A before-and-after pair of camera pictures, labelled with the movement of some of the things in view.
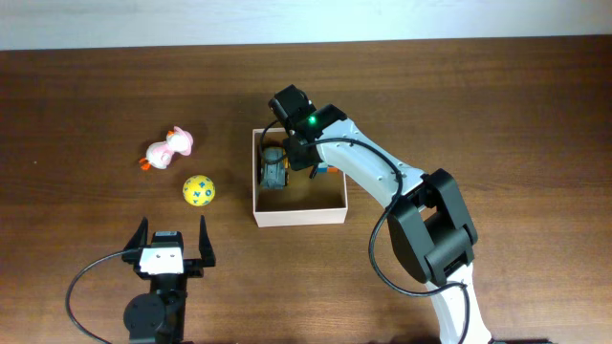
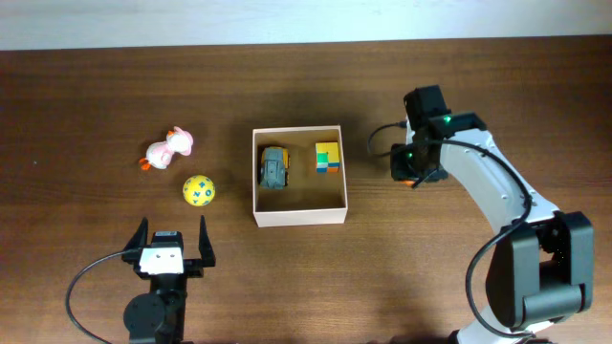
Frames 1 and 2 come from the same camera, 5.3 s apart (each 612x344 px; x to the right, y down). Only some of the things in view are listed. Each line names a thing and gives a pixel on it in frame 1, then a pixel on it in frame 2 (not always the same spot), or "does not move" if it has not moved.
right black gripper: (296, 161) -> (400, 171)
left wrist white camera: (161, 261) does not move
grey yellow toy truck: (274, 168) does not move
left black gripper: (195, 267) does not move
